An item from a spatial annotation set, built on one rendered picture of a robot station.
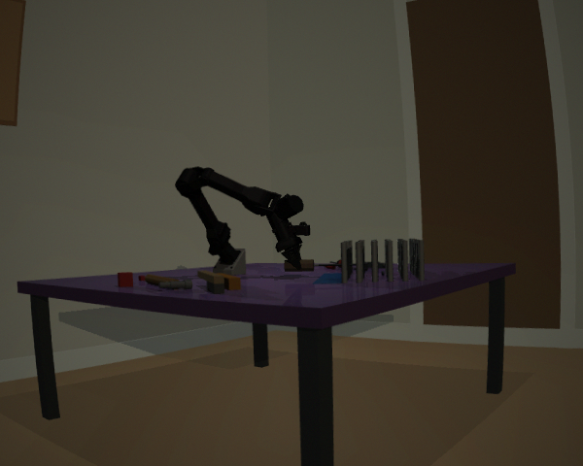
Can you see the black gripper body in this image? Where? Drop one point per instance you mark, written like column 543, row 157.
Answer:
column 285, row 242

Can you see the orange-brown rectangular bar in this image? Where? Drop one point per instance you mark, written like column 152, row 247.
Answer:
column 231, row 282

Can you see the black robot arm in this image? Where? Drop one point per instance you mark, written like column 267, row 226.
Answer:
column 253, row 198

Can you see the blue flat strip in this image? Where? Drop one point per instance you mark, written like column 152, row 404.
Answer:
column 329, row 278

